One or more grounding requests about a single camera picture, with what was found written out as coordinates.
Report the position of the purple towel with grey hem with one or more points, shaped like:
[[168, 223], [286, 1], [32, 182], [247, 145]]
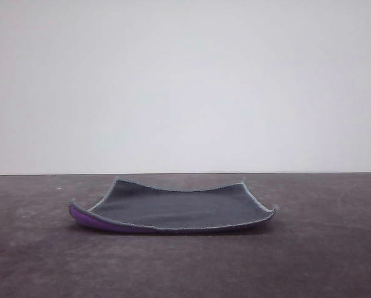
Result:
[[185, 208]]

